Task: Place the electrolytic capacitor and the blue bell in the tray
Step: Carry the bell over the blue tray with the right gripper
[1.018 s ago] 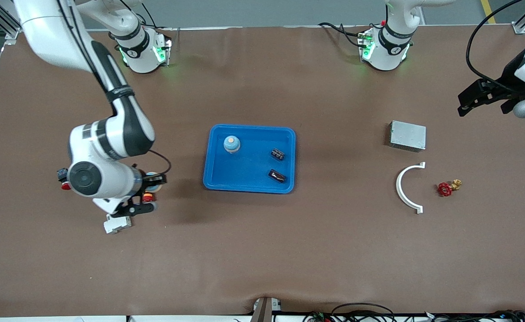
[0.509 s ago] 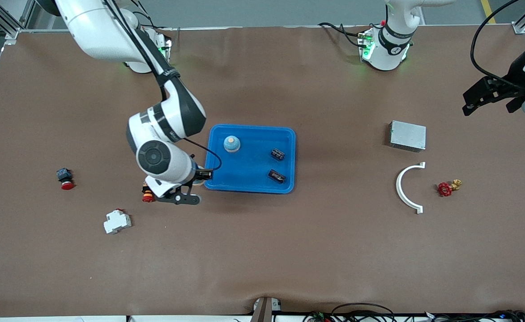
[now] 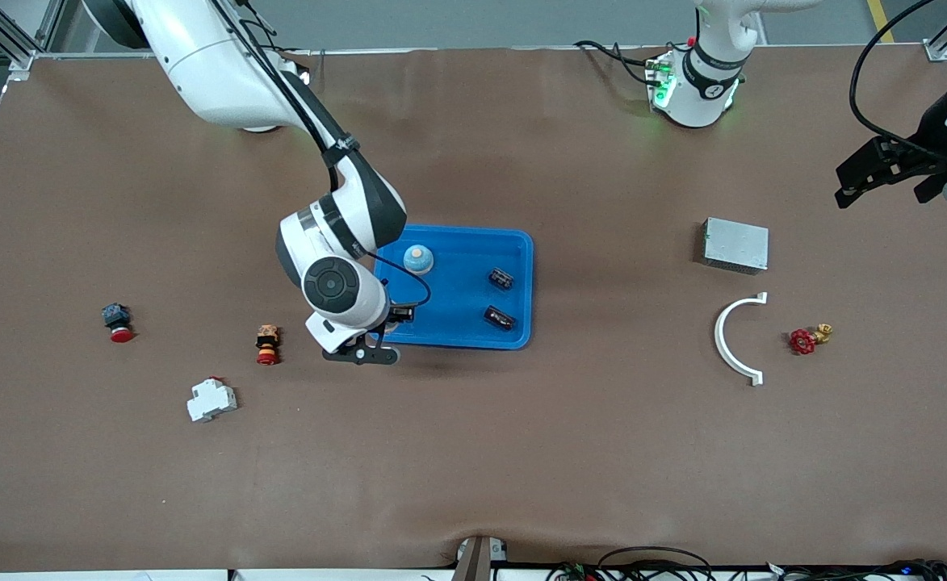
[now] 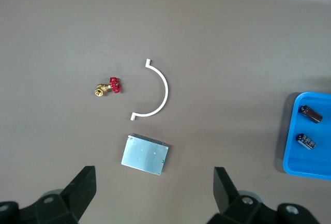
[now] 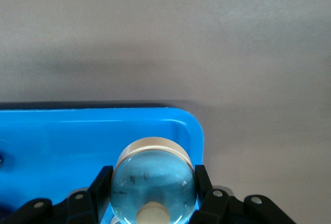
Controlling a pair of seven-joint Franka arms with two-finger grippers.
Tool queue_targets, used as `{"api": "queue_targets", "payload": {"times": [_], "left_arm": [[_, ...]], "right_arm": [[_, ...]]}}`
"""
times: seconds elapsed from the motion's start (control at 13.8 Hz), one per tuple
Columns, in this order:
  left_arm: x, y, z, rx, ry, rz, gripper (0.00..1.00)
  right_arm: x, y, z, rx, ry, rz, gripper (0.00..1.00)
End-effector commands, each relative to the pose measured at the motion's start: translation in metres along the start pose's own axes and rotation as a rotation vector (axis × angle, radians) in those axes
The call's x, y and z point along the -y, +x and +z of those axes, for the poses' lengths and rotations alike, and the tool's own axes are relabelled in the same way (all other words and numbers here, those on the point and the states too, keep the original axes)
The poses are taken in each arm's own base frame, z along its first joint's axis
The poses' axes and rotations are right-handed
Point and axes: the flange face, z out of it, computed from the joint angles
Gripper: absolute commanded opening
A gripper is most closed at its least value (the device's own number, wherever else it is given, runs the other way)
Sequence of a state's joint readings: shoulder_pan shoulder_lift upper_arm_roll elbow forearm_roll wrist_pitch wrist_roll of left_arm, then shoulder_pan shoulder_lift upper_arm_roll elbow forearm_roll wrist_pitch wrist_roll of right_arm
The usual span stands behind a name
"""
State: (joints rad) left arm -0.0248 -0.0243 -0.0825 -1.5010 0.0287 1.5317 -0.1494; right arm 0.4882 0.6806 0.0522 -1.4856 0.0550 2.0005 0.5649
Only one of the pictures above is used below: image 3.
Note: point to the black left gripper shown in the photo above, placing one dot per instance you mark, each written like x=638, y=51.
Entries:
x=928, y=135

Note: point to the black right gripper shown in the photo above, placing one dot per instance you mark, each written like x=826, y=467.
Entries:
x=400, y=313

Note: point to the dark electrolytic capacitor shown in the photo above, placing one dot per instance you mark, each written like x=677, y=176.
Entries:
x=500, y=317

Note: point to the small black connector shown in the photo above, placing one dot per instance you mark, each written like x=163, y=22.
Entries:
x=501, y=279

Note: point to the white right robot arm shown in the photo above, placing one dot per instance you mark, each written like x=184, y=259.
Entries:
x=223, y=73

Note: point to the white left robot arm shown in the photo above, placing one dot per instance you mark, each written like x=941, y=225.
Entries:
x=703, y=81

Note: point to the blue plastic tray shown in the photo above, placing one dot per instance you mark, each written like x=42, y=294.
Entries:
x=457, y=311

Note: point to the brown table cover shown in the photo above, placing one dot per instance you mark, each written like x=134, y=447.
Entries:
x=473, y=452

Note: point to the grey metal box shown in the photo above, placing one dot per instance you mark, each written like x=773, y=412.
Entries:
x=735, y=244

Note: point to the red handwheel brass valve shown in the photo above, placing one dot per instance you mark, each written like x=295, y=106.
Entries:
x=804, y=341

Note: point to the white circuit breaker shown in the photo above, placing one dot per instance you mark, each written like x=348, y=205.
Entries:
x=211, y=399

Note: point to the metal table edge clamp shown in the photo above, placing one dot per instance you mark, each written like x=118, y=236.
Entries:
x=473, y=557

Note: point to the black emergency button red cap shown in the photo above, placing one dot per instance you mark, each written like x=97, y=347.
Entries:
x=118, y=321

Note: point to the orange red push button switch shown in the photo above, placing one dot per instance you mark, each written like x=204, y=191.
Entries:
x=267, y=343

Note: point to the white curved plastic bracket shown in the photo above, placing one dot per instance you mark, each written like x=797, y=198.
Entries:
x=719, y=339

